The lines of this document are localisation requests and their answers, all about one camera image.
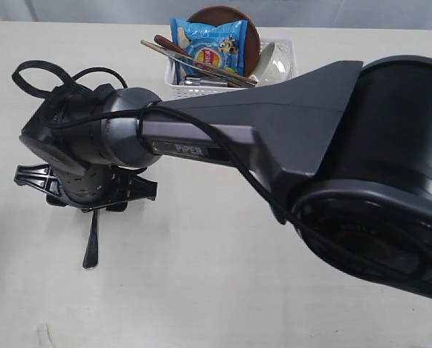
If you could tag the silver metal table knife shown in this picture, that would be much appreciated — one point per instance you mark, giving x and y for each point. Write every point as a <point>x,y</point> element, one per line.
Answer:
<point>167,44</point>

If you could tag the grey speckled ceramic bowl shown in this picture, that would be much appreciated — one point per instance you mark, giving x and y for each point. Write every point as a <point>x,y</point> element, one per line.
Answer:
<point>276,64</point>

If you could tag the brown round plate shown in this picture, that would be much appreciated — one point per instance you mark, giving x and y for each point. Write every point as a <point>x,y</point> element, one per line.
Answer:
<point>250,40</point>

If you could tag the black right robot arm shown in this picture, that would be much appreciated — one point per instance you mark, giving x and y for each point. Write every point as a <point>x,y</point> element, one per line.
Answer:
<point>343,153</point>

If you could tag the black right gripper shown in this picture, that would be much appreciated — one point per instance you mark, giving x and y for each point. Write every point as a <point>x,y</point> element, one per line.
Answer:
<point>100,187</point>

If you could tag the blue Lay's chips bag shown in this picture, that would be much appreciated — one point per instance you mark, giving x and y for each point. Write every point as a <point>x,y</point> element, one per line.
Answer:
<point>222,46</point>

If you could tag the white curtain backdrop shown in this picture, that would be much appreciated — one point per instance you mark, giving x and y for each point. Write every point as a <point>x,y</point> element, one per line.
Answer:
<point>411,15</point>

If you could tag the silver metal fork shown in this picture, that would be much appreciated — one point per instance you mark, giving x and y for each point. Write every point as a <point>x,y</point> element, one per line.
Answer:
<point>91,257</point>

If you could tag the white perforated plastic basket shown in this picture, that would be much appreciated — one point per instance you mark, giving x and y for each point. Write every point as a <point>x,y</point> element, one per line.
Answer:
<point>181,92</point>

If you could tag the brown wooden chopstick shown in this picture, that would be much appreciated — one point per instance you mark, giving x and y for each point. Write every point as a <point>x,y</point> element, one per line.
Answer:
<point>239,81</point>

